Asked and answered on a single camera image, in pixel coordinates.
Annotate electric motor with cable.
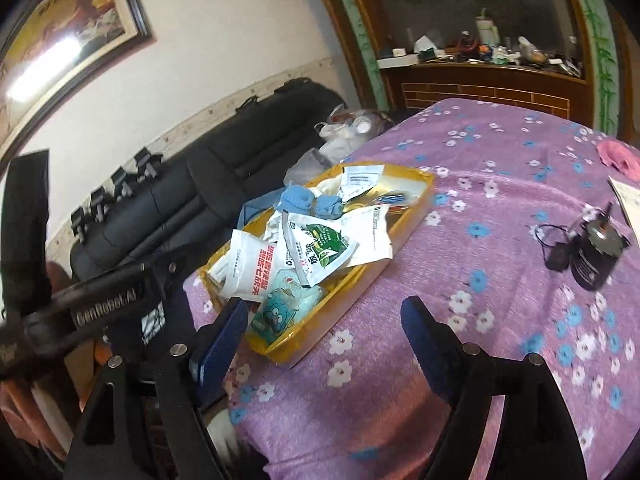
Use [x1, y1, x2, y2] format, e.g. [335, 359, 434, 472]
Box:
[534, 203, 631, 292]

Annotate pink cloth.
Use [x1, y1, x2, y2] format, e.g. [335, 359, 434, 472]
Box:
[597, 139, 640, 183]

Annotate yellow taped foam tray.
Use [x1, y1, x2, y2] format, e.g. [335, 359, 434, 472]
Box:
[198, 162, 436, 367]

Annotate white tumbler cup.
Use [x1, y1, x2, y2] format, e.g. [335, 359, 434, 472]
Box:
[475, 8, 500, 48]

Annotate wooden cabinet with clutter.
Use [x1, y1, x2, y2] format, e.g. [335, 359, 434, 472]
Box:
[322, 0, 634, 139]

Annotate blue knitted sock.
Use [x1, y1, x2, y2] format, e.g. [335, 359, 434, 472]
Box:
[274, 184, 343, 220]

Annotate clear plastic bag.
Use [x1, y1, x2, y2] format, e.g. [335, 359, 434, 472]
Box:
[283, 105, 394, 185]

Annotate black leather sofa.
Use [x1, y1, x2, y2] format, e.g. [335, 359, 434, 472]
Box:
[70, 78, 344, 281]

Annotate blue cloth on sofa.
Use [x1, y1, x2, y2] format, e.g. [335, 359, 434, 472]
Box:
[236, 188, 284, 230]

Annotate green white snack pouch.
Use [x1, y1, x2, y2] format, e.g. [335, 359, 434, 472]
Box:
[281, 212, 358, 287]

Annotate white paper manual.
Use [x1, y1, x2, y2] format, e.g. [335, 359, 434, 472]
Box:
[608, 177, 640, 243]

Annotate white label sheet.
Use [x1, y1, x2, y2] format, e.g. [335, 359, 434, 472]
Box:
[337, 165, 384, 203]

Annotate teal cartoon packet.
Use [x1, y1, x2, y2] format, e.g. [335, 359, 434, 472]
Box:
[250, 270, 326, 344]

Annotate white red-text pouch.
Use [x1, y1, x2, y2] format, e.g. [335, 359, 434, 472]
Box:
[205, 230, 288, 302]

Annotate purple floral tablecloth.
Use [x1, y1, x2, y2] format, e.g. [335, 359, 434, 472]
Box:
[208, 99, 639, 479]

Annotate framed painting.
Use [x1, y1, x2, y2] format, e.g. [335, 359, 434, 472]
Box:
[1, 0, 152, 165]

